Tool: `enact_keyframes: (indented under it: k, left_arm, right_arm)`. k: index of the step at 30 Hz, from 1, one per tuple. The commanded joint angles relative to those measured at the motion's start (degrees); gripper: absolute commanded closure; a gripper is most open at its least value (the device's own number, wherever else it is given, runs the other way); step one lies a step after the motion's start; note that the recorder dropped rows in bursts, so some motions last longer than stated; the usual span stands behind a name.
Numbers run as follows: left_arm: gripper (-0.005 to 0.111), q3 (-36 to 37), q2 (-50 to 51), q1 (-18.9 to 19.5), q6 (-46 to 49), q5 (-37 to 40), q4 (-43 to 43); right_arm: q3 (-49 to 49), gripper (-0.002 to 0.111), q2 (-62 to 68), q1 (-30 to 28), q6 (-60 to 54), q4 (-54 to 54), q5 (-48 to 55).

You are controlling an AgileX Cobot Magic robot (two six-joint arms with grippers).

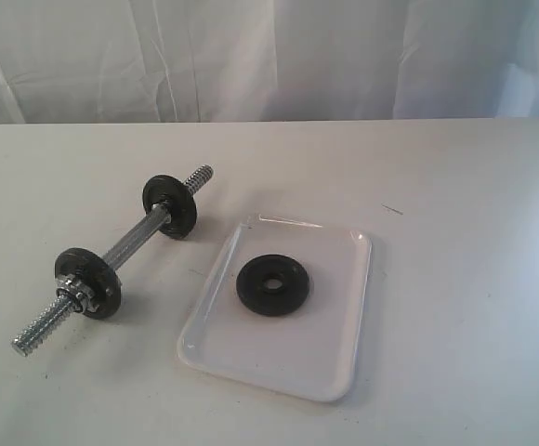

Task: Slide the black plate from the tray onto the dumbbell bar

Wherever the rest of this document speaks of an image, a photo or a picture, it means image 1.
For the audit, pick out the black weight plate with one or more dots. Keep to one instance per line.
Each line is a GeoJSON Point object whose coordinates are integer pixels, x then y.
{"type": "Point", "coordinates": [273, 285]}
{"type": "Point", "coordinates": [97, 274]}

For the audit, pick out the black weight plate end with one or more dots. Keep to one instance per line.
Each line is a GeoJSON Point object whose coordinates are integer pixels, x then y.
{"type": "Point", "coordinates": [176, 199]}

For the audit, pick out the chrome threaded dumbbell bar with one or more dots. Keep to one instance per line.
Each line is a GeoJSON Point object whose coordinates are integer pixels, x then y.
{"type": "Point", "coordinates": [31, 337]}

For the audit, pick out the white rectangular tray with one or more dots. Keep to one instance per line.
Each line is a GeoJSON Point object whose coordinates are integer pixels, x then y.
{"type": "Point", "coordinates": [310, 353]}

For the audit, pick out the silver collar nut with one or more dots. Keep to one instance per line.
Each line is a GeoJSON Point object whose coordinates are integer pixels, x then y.
{"type": "Point", "coordinates": [82, 296]}

